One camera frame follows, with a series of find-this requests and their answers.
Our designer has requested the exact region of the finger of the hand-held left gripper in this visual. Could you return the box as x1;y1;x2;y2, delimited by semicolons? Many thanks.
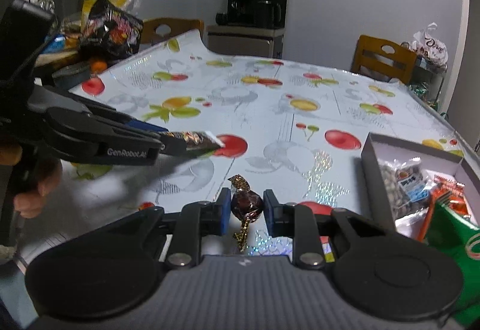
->
67;90;170;139
159;132;190;157

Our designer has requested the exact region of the person's left hand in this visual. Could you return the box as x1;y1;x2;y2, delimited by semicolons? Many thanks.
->
0;144;63;219

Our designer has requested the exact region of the black cartoon stick packet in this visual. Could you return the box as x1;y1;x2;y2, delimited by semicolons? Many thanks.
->
165;131;226;158

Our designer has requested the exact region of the black tea bar machine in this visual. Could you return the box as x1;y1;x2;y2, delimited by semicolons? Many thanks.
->
207;0;289;60

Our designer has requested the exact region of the yellow snack bag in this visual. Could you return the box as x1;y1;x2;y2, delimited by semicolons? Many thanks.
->
82;0;98;24

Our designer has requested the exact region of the wooden chair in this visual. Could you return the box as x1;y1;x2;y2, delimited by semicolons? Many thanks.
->
139;17;205;46
350;35;418;85

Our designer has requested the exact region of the brown foil candy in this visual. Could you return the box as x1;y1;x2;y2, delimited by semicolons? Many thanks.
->
229;174;263;252

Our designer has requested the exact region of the metal storage trolley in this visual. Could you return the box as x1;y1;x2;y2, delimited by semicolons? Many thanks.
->
407;60;447;108

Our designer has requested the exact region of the grey cardboard box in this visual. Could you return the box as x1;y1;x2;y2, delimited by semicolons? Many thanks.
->
361;132;480;241

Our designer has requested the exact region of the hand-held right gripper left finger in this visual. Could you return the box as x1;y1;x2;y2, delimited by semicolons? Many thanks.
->
75;188;232;270

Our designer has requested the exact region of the green prawn cracker packet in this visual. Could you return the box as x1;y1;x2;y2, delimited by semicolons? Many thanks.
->
424;173;480;262

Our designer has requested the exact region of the fruit print tablecloth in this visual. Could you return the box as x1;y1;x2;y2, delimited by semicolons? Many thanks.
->
69;28;473;263

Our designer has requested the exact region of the long orange stick packet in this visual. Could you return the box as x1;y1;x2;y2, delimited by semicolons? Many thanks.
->
417;191;441;241

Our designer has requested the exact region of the white plastic bag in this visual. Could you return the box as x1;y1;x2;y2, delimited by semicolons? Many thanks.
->
410;23;449;66

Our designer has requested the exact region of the blue box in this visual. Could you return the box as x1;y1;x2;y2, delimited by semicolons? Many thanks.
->
41;36;66;53

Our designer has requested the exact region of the clear melon seed packet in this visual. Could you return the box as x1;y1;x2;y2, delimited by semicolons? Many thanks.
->
377;158;432;226

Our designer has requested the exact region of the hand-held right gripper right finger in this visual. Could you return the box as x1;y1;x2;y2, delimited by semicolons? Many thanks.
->
262;189;417;270

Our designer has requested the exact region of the black noodle bag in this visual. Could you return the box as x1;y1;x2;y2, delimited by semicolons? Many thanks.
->
79;0;144;61

